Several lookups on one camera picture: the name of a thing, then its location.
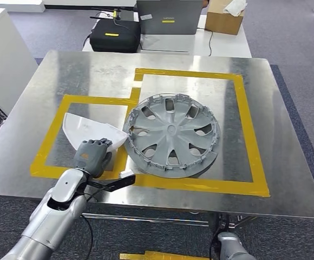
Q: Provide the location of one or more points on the grey wheel cover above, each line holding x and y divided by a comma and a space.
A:
171, 131

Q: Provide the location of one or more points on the brown cardboard box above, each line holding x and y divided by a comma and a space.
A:
222, 23

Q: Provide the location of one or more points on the black carry case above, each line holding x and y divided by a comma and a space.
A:
113, 43

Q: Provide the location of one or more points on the yellow floor tape outline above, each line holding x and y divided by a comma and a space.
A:
159, 256

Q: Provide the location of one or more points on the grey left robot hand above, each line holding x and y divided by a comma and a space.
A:
92, 158

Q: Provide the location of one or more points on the black stand with yellow clip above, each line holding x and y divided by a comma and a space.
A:
115, 14

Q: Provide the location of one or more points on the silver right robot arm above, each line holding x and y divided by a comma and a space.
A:
232, 247

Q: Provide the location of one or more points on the grey laptop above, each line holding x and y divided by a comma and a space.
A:
170, 14

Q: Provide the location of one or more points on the white mirror housing part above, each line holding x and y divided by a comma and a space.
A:
86, 129

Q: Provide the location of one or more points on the white cloth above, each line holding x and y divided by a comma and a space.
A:
235, 7

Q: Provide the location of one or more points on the stainless steel workbench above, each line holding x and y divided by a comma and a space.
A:
281, 143

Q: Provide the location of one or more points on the white desk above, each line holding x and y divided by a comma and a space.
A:
227, 46

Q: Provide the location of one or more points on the white table with steel legs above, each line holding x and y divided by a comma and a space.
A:
8, 61

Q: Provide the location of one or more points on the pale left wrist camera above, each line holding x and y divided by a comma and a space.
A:
126, 174

